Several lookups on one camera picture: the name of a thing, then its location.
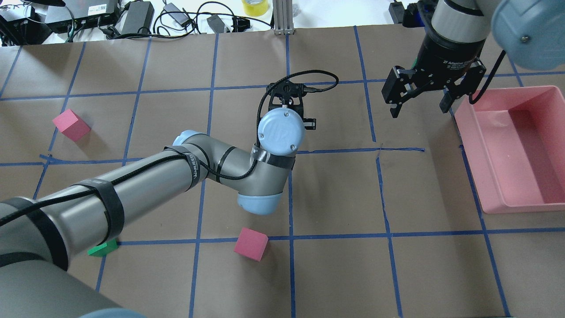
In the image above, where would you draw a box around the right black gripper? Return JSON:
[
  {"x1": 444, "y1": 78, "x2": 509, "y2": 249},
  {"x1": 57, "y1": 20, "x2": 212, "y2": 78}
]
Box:
[{"x1": 381, "y1": 35, "x2": 486, "y2": 118}]

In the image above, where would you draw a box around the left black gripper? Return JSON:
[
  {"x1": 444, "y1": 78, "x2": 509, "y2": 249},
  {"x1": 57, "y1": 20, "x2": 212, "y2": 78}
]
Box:
[{"x1": 267, "y1": 82, "x2": 317, "y2": 130}]

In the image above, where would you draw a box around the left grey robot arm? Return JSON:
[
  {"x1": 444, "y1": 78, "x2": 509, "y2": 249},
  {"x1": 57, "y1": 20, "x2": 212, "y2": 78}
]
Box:
[{"x1": 0, "y1": 80, "x2": 319, "y2": 318}]

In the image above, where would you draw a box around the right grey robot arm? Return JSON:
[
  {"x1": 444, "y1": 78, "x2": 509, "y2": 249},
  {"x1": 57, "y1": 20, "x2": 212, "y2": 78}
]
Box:
[{"x1": 381, "y1": 0, "x2": 565, "y2": 118}]

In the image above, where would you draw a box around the black power adapter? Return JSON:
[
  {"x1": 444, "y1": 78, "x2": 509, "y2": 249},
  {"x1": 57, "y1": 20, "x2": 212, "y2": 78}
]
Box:
[{"x1": 388, "y1": 0, "x2": 405, "y2": 24}]

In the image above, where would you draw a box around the pink plastic bin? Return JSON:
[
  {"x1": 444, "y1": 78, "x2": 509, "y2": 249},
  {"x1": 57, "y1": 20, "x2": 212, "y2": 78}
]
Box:
[{"x1": 455, "y1": 85, "x2": 565, "y2": 214}]

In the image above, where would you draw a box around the yellow tape roll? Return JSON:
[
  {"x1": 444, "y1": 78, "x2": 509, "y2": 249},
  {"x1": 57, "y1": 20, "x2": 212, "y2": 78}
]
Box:
[{"x1": 241, "y1": 0, "x2": 269, "y2": 17}]

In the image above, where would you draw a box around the pink cube centre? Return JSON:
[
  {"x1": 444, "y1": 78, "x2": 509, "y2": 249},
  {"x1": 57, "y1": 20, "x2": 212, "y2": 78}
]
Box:
[{"x1": 233, "y1": 227, "x2": 269, "y2": 261}]

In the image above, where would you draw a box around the pink cube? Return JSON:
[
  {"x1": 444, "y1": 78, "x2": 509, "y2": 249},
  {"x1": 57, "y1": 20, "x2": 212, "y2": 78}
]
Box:
[
  {"x1": 233, "y1": 227, "x2": 269, "y2": 261},
  {"x1": 52, "y1": 109, "x2": 91, "y2": 142}
]

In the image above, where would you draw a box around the pink cube far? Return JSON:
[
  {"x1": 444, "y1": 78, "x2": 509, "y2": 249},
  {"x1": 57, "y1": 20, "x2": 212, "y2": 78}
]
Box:
[{"x1": 52, "y1": 109, "x2": 91, "y2": 142}]

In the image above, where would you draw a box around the green cube far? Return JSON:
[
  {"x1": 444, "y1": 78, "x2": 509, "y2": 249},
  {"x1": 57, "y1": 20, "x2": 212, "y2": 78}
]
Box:
[{"x1": 87, "y1": 239, "x2": 119, "y2": 257}]

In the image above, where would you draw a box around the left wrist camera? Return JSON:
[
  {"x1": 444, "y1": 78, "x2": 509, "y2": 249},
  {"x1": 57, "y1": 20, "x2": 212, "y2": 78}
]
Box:
[{"x1": 270, "y1": 80, "x2": 306, "y2": 98}]

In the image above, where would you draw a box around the aluminium frame post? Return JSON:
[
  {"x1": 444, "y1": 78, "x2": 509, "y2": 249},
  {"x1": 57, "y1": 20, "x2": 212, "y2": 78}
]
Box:
[{"x1": 272, "y1": 0, "x2": 295, "y2": 35}]

